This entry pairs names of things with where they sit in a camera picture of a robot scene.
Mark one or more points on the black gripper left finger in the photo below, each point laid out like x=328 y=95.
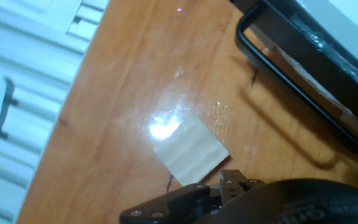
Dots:
x=172 y=205

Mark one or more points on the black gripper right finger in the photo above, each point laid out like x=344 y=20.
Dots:
x=233 y=186

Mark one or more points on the light wooden cube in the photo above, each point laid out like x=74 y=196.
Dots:
x=191 y=149

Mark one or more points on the glossy orange wooden board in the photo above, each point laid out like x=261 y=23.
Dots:
x=120 y=93

